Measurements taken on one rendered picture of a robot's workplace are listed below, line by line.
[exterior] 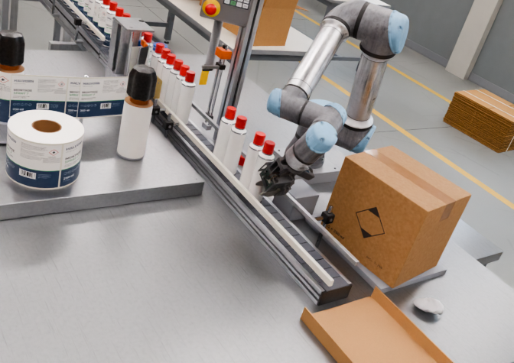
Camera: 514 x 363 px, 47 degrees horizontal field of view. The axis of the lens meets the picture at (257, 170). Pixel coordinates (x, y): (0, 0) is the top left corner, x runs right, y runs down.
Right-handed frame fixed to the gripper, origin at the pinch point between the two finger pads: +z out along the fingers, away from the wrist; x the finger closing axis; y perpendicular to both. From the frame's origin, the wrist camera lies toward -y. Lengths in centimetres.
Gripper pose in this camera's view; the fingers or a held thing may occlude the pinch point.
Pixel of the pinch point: (266, 192)
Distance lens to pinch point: 179.4
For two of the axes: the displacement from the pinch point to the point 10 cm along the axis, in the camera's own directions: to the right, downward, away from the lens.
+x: 3.4, 8.8, -3.4
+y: -8.1, 0.9, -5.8
